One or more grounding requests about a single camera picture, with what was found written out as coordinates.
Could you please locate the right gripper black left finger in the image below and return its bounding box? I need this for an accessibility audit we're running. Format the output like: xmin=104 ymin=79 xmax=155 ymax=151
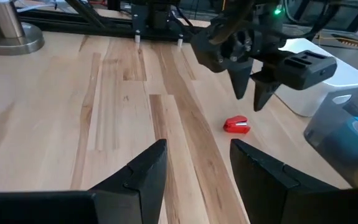
xmin=0 ymin=139 xmax=169 ymax=224

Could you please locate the yellow extension cord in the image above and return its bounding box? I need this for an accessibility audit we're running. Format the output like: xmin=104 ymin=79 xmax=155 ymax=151
xmin=317 ymin=32 xmax=358 ymax=52

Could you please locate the light blue tape roll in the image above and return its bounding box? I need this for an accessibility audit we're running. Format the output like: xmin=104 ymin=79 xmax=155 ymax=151
xmin=318 ymin=116 xmax=358 ymax=187

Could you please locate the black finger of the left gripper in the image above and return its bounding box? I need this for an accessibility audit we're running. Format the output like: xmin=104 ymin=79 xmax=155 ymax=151
xmin=227 ymin=58 xmax=255 ymax=100
xmin=250 ymin=70 xmax=284 ymax=112

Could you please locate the grey translucent plastic bin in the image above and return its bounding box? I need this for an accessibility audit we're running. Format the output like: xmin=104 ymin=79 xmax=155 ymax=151
xmin=303 ymin=86 xmax=358 ymax=190

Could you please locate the black aluminium table frame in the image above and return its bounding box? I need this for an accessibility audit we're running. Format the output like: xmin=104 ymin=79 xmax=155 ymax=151
xmin=16 ymin=0 xmax=210 ymax=43

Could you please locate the white plastic bin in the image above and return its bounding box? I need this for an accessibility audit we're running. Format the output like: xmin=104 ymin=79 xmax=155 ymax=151
xmin=273 ymin=37 xmax=358 ymax=118

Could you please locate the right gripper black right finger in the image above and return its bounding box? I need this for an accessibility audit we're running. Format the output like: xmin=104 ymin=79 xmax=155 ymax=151
xmin=229 ymin=139 xmax=358 ymax=224

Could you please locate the red mini stapler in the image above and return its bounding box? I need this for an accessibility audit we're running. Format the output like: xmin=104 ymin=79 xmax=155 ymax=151
xmin=222 ymin=115 xmax=252 ymax=134

